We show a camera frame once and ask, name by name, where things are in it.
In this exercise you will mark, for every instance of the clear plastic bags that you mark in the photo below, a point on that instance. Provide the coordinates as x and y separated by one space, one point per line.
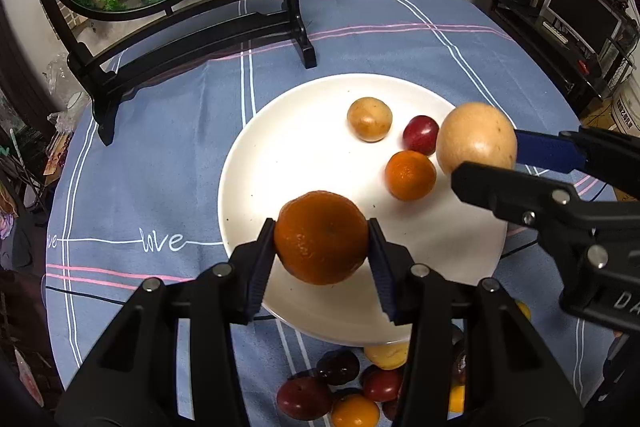
62 82

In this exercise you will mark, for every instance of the white bucket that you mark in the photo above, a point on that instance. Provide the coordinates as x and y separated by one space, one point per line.
627 109

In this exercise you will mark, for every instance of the dark red plum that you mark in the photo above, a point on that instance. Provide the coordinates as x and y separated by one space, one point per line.
340 367
302 398

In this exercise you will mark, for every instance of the small tan round fruit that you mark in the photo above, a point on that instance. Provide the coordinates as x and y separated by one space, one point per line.
369 119

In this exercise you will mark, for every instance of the blue plaid tablecloth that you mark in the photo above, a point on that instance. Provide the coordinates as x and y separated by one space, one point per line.
175 132

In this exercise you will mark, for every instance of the orange yellow round fruit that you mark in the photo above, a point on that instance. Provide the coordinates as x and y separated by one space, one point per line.
355 412

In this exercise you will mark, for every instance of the large tan round fruit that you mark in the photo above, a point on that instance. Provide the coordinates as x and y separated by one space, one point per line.
475 139

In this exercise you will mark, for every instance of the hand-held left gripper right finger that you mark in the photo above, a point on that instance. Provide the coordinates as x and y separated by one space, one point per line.
382 278

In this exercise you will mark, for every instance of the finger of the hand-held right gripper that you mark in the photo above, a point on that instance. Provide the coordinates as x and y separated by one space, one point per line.
547 151
500 192

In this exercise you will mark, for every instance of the black monitor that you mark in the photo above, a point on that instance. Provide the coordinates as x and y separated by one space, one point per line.
582 12

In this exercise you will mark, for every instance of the large deep orange mandarin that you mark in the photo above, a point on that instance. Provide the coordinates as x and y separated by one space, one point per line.
320 237

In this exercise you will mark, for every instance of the black media stand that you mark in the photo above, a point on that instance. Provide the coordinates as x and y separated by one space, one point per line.
545 52

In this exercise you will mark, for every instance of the dark brown round fruit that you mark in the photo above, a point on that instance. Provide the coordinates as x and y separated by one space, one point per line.
459 364

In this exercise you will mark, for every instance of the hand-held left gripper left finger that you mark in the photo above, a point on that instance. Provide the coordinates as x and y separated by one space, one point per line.
260 268

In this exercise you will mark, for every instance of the white round plate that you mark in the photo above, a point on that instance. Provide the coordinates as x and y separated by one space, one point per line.
300 157

